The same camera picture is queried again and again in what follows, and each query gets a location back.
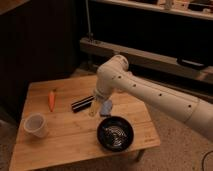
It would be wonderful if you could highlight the black bowl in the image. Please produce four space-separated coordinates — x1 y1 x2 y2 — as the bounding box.
97 116 134 152

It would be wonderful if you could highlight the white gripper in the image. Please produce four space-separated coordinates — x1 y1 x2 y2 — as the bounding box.
89 88 109 117

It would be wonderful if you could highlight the black cable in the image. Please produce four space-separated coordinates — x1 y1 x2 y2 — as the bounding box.
200 149 213 171

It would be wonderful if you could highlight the wooden table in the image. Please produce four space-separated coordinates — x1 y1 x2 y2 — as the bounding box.
9 76 160 171

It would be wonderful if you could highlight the long wooden shelf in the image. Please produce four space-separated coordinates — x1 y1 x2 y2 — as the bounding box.
80 37 213 84

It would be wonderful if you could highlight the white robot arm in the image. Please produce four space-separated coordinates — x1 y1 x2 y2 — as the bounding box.
94 55 213 142

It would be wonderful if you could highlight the white ceramic cup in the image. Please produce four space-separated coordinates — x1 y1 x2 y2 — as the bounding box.
23 113 48 138

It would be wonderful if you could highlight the metal pole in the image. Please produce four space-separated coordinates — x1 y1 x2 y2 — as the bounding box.
85 0 93 41

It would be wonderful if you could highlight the black cylinder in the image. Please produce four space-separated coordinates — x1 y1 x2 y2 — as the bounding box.
71 96 94 113

